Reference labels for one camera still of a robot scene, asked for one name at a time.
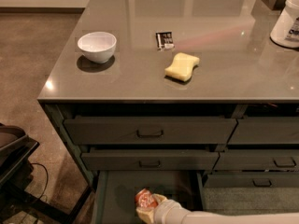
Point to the yellow sponge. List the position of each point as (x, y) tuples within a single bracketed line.
[(182, 66)]

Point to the middle left grey drawer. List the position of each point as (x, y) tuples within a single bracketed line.
[(149, 159)]

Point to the open bottom left drawer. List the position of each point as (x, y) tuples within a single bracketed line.
[(116, 190)]

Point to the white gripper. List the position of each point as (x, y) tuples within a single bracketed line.
[(163, 209)]

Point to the white ceramic bowl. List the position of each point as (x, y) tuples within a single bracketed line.
[(98, 47)]

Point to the top left grey drawer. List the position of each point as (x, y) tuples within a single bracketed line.
[(149, 130)]

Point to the black chair base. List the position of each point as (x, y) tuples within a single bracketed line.
[(16, 146)]

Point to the white plastic canister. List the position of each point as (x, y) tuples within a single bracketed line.
[(286, 30)]

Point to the grey counter cabinet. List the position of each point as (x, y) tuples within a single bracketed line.
[(242, 74)]

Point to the red coke can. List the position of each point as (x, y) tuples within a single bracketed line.
[(145, 199)]

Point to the small black snack packet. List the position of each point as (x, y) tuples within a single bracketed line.
[(164, 40)]

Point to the top right grey drawer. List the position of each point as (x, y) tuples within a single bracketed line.
[(269, 130)]

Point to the middle right grey drawer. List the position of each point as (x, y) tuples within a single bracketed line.
[(268, 159)]

